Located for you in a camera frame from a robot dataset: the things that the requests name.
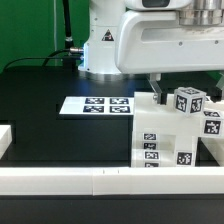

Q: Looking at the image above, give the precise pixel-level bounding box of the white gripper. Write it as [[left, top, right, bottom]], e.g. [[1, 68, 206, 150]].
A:
[[115, 0, 224, 105]]

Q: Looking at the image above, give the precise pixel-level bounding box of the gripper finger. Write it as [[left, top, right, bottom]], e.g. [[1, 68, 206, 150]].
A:
[[211, 71, 224, 102]]

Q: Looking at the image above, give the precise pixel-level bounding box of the black cable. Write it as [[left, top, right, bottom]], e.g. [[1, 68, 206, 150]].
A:
[[1, 47, 84, 73]]

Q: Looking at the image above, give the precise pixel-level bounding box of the white marker cube front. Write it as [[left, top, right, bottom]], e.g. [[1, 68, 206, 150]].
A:
[[174, 87, 206, 116]]

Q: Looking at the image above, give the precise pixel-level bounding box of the white chair back frame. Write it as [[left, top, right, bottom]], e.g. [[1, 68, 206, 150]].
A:
[[133, 92, 224, 138]]

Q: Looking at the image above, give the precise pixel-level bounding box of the white right wall rail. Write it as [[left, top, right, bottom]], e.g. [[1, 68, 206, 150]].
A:
[[202, 138, 224, 167]]

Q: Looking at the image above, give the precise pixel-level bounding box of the white chair seat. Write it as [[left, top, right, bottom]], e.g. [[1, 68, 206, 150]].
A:
[[171, 135, 198, 167]]

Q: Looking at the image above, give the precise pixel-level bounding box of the white front wall rail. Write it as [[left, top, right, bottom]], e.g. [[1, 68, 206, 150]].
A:
[[0, 167, 224, 196]]

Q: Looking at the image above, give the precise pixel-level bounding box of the white marker base plate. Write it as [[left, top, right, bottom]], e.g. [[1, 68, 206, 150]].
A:
[[59, 96, 134, 115]]

